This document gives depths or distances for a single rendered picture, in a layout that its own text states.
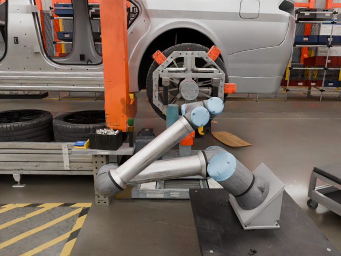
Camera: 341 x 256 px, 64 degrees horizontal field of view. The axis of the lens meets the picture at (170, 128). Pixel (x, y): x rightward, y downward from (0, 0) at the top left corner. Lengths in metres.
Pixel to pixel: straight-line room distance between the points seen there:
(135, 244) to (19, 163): 1.26
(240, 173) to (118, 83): 1.13
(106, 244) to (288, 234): 1.03
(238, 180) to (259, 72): 1.49
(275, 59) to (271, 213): 1.60
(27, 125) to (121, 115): 0.93
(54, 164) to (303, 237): 1.87
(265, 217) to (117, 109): 1.26
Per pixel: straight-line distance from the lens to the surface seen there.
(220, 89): 2.13
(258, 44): 2.65
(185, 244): 1.81
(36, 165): 2.54
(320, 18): 7.05
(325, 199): 2.24
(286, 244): 1.44
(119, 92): 2.07
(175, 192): 2.19
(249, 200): 1.42
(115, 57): 2.05
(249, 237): 1.42
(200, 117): 1.28
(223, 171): 1.32
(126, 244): 1.83
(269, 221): 1.49
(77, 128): 2.42
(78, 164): 2.40
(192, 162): 1.48
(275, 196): 1.42
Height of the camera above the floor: 1.14
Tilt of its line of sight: 16 degrees down
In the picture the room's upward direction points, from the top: 1 degrees clockwise
